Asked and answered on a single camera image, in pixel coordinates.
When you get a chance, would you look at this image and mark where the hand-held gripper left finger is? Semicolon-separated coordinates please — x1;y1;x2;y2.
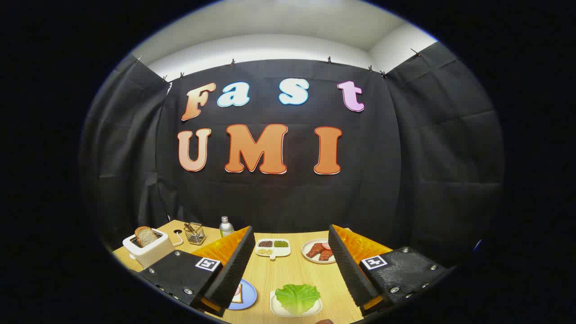
139;225;256;318

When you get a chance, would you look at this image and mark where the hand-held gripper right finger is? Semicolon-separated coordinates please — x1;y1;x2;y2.
328;224;450;315

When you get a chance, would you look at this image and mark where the green lettuce leaf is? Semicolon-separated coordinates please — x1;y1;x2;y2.
275;283;321;315

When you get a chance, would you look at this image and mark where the toasted bread slice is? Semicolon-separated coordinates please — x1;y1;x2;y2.
135;226;158;248

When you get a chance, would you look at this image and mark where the blue plate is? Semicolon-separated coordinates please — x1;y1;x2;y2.
227;279;257;311

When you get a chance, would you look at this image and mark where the round white plate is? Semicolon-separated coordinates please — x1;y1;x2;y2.
301;238;336;264

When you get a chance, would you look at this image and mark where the white divided dish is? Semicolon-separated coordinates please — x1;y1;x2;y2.
255;238;291;261

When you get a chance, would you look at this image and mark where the white rectangular dish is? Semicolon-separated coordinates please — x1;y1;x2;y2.
270;290;323;318

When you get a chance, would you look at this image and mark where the white toaster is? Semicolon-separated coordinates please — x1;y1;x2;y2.
122;228;175;269

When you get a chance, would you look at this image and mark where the black backdrop cloth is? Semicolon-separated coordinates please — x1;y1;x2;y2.
79;41;504;270

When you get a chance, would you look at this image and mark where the wire mesh utensil holder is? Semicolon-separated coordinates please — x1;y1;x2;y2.
184;222;206;245

